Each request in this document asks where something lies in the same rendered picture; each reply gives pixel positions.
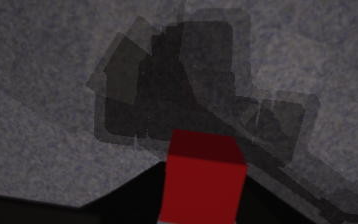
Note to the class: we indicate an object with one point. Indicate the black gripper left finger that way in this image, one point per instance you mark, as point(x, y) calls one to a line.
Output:
point(139, 201)

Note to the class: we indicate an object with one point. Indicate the red cube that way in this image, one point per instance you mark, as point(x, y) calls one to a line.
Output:
point(205, 174)

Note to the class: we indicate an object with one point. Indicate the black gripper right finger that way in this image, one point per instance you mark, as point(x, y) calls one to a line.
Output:
point(258, 205)

